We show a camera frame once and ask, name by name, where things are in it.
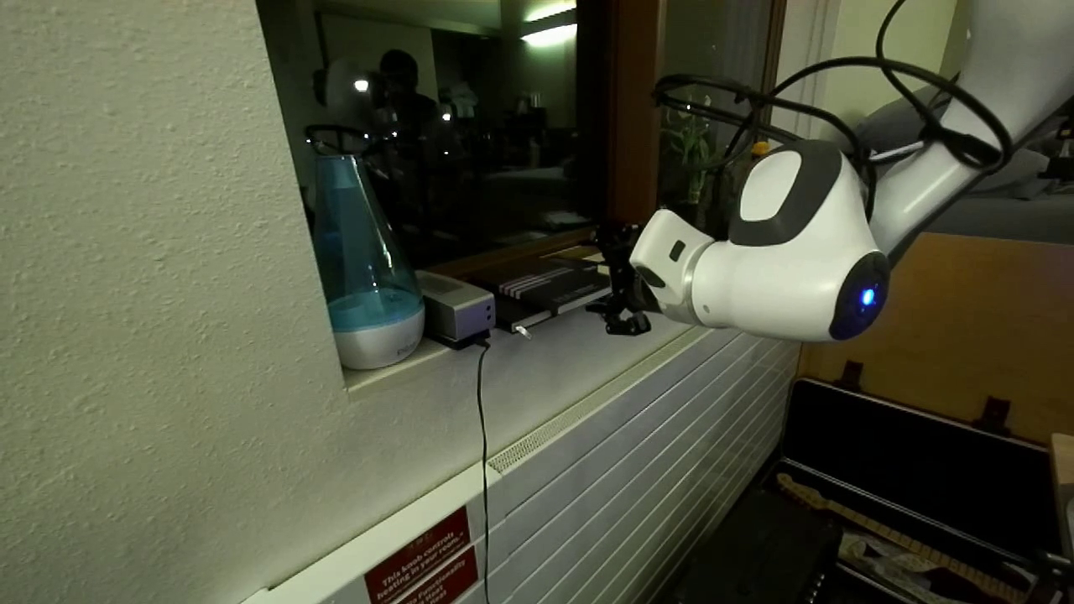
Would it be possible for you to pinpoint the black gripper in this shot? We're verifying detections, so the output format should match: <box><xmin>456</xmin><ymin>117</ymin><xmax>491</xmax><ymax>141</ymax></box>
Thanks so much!
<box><xmin>598</xmin><ymin>220</ymin><xmax>651</xmax><ymax>336</ymax></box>

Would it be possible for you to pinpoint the black keyboard-like device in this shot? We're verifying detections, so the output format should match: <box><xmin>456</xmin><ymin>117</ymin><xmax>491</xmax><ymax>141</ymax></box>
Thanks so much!
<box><xmin>494</xmin><ymin>264</ymin><xmax>609</xmax><ymax>329</ymax></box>

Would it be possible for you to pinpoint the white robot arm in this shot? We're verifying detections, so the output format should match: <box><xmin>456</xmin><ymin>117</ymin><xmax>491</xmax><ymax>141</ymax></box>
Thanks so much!
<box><xmin>626</xmin><ymin>0</ymin><xmax>1074</xmax><ymax>341</ymax></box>

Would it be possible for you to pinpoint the white slatted radiator cover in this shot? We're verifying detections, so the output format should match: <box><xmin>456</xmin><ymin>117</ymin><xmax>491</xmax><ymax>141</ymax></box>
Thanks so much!
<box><xmin>240</xmin><ymin>332</ymin><xmax>794</xmax><ymax>604</ymax></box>

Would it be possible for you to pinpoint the small grey box device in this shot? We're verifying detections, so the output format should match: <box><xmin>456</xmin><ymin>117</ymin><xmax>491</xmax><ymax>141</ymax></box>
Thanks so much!
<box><xmin>416</xmin><ymin>272</ymin><xmax>497</xmax><ymax>346</ymax></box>

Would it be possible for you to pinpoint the blue glass humidifier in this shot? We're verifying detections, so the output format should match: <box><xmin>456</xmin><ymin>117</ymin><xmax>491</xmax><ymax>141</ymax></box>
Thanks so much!
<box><xmin>305</xmin><ymin>124</ymin><xmax>426</xmax><ymax>369</ymax></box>

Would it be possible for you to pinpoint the red warning sticker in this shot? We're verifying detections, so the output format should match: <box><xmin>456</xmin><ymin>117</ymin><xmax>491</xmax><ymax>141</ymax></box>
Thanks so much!
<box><xmin>363</xmin><ymin>510</ymin><xmax>478</xmax><ymax>604</ymax></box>

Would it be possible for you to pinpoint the black open guitar case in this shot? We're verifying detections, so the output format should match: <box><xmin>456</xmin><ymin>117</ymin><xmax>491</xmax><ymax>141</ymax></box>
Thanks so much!
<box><xmin>669</xmin><ymin>376</ymin><xmax>1074</xmax><ymax>604</ymax></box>

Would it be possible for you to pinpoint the wooden panel board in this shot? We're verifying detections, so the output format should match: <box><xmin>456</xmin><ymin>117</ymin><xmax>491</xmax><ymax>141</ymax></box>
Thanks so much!
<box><xmin>798</xmin><ymin>236</ymin><xmax>1074</xmax><ymax>442</ymax></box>

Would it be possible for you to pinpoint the black power cable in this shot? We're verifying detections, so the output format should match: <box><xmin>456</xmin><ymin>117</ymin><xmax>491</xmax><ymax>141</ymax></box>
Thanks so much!
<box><xmin>474</xmin><ymin>332</ymin><xmax>497</xmax><ymax>604</ymax></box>

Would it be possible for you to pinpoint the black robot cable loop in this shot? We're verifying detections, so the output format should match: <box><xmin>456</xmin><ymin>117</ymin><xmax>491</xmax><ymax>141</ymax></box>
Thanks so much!
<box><xmin>651</xmin><ymin>0</ymin><xmax>1017</xmax><ymax>182</ymax></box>

